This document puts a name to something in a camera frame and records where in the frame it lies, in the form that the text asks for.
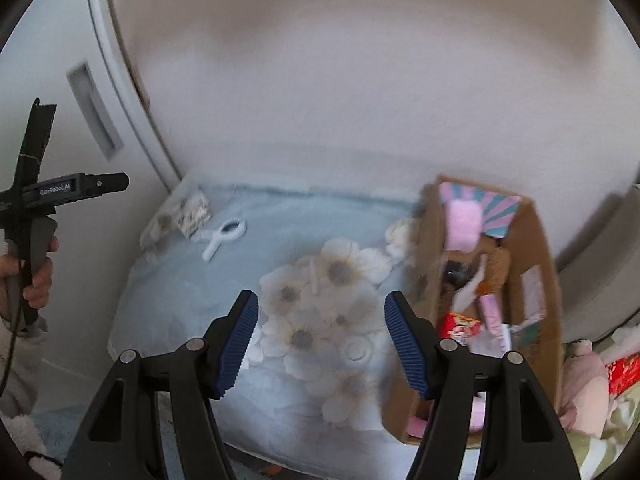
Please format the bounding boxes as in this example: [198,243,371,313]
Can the red patterned packet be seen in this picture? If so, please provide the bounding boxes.
[604,354,640,397]

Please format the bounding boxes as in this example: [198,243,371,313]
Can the pink tube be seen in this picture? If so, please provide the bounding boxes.
[477,294,505,343]

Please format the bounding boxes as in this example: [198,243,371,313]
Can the white wardrobe door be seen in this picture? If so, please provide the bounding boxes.
[0,0,182,376]

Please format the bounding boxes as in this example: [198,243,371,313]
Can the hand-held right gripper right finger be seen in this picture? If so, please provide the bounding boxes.
[384,290,583,480]

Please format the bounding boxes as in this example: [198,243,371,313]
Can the person's left hand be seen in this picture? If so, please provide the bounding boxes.
[0,236,60,322]

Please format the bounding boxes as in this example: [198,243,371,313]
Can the pink plush toy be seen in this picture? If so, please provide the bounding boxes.
[559,339,617,437]

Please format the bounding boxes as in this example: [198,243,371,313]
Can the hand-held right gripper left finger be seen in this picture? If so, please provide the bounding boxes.
[57,290,259,480]

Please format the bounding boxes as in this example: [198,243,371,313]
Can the person's left forearm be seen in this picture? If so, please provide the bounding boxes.
[0,310,49,418]

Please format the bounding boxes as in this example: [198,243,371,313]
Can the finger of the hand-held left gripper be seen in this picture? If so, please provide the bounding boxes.
[84,172,130,197]

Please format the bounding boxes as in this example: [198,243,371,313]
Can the pink blue striped card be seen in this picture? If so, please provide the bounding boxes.
[439,182,522,238]

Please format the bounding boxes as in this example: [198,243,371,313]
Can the red snack packet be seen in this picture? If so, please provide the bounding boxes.
[439,312,484,350]

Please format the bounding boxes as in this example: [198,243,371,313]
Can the pink fluffy towel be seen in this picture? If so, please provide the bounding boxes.
[406,394,487,436]
[446,200,483,253]

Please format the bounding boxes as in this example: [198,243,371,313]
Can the light blue floral blanket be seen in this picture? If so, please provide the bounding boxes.
[107,175,481,476]

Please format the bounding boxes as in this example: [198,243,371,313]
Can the brown cardboard box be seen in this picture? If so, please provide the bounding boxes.
[382,175,563,446]

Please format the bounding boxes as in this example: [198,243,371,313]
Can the floral patterned packet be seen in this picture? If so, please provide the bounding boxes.
[177,192,211,238]

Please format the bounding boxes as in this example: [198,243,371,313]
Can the brown plush toy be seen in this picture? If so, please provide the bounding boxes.
[479,245,512,295]

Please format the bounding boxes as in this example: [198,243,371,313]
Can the black sock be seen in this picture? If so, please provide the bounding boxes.
[444,260,473,292]

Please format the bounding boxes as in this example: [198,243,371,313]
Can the white fluffy cloth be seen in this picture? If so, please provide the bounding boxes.
[0,410,63,480]

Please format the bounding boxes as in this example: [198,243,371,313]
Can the black cable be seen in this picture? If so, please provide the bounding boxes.
[0,305,26,398]

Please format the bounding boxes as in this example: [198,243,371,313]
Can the white hand mirror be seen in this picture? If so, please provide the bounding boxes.
[202,218,247,262]

